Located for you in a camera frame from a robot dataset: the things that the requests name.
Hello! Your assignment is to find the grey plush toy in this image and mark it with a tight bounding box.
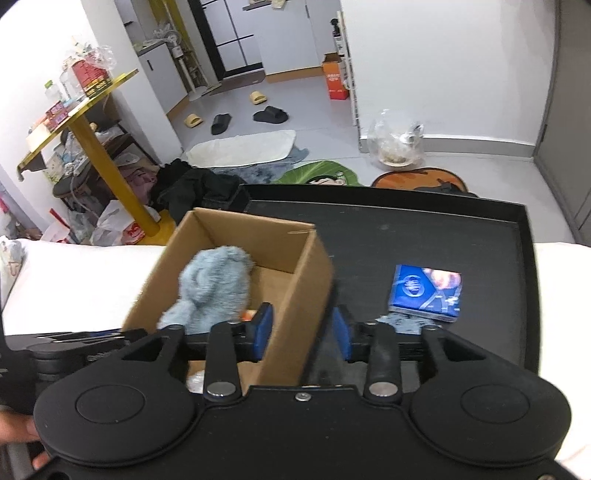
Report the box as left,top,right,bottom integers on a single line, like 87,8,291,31
158,246,256,335

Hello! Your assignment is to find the white floor mat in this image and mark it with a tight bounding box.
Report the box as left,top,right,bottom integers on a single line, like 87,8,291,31
187,130,297,168

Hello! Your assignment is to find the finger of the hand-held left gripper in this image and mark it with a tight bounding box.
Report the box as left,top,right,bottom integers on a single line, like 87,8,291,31
39,329,149,345

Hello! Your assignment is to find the grey-blue fluffy rug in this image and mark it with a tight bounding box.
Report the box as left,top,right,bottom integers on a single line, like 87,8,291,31
215,147,311,184

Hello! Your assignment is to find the yellow round side table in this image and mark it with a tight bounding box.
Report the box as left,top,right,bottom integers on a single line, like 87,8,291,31
17,69,171,246

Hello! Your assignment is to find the orange cardboard box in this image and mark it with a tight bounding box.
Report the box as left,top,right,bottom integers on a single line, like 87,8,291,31
322,52,351,101

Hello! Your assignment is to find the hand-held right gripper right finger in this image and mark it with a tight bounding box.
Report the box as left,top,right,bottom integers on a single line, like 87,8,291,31
331,306,492,400

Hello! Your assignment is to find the black rectangular tray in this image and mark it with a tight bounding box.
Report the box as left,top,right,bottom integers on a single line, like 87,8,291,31
228,185,541,376

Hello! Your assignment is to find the large red box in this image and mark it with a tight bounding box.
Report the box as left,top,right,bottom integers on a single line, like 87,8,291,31
73,59,112,99

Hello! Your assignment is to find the clear plastic bag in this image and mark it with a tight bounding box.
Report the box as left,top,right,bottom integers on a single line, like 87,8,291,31
368,108,426,168

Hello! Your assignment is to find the pile of black clothes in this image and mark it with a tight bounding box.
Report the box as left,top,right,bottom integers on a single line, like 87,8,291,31
154,158,250,223

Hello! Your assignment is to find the white low cabinet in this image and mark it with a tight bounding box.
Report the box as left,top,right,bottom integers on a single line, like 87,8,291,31
137,40,190,115

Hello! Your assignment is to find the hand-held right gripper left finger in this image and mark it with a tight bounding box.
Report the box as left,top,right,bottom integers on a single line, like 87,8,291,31
115,302,274,401

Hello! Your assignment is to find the white shopping bag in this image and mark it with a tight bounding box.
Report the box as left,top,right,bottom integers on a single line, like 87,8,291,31
89,200,147,246

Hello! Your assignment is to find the blue tissue packet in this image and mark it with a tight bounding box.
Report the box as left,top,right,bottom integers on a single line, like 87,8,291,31
388,264,463,324

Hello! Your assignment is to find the green leaf shaped rug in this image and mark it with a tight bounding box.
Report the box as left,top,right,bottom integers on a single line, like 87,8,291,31
271,159,360,186

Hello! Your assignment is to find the white standing fan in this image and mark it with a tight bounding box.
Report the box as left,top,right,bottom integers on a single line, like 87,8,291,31
154,27,212,101

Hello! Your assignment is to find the white kitchen cabinet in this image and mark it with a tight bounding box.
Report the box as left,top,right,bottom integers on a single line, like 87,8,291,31
252,0,343,84

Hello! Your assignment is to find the small grey cloth scrap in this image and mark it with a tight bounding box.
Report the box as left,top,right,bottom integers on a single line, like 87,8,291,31
375,311,424,336

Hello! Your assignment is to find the person's left hand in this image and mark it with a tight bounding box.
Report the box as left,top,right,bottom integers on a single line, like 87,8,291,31
0,412,51,469

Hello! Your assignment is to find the orange round rug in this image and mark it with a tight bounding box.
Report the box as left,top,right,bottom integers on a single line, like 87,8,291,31
370,167,468,193

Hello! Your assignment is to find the brown cardboard box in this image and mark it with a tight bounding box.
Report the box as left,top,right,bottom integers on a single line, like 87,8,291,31
121,208,334,398

